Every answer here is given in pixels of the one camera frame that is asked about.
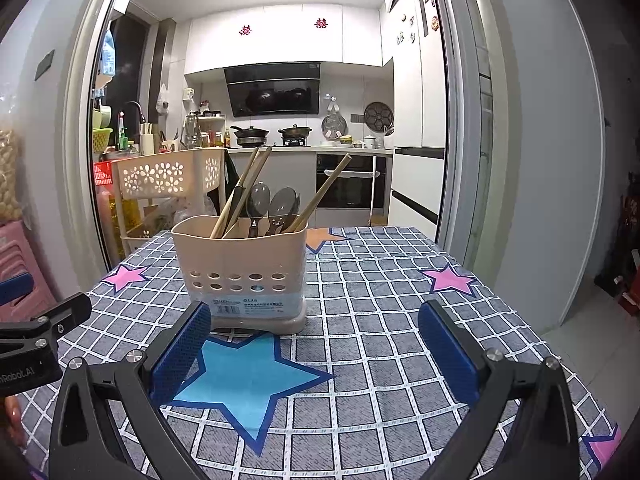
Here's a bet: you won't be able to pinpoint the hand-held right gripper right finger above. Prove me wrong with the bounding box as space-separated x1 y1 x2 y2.
417 300 581 480

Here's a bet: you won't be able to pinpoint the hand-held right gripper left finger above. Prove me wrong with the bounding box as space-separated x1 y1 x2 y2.
48 301 213 480

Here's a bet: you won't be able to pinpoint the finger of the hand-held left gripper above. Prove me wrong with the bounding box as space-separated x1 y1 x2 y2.
0 292 92 356
0 272 34 307

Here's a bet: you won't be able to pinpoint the beige plastic utensil holder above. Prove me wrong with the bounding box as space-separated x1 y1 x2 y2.
171 215 308 336

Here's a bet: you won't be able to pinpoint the clear spoon black handle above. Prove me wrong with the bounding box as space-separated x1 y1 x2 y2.
246 182 272 238
265 187 299 237

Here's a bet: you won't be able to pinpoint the person's left hand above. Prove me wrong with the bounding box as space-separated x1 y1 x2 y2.
0 395 26 448

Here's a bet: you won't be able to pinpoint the stack of pink plastic stools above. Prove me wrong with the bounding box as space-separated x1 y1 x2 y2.
0 220 56 321

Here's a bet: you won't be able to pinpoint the checked star-print tablecloth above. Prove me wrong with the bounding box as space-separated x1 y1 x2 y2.
15 226 623 480

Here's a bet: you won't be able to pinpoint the bag of beige balls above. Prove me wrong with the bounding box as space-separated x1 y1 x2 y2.
0 127 23 223

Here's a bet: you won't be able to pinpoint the clear crumpled plastic bag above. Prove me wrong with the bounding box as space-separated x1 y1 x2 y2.
150 197 216 233

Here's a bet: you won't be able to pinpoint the beige flower-cutout trolley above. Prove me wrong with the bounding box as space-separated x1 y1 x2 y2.
111 147 227 256

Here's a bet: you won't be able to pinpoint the dark hanging cloth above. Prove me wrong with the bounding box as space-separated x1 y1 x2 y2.
224 150 241 213

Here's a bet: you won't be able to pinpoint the black built-in oven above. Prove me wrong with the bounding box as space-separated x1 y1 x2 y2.
316 154 388 211

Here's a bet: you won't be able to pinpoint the grey kitchen base cabinet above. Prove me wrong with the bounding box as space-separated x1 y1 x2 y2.
227 146 396 228

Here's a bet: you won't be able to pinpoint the white countertop shelf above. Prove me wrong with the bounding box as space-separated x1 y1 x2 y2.
182 114 227 150

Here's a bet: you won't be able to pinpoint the black wok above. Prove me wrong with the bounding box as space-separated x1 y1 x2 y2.
231 126 271 147

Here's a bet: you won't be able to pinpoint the white refrigerator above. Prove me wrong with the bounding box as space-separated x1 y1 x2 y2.
380 0 447 241

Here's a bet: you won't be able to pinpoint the dark cooking pot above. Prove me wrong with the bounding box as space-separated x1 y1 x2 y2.
278 125 313 145

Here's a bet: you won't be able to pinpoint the hanging blue bag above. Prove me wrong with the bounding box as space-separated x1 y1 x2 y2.
101 29 117 77

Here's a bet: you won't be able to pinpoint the black range hood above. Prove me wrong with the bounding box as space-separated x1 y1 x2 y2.
223 62 322 117

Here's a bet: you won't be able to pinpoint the white upper cabinets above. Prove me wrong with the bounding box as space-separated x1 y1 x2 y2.
184 4 383 77

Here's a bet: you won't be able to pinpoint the dark wall switch panel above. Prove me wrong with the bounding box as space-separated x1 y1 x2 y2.
35 50 56 82

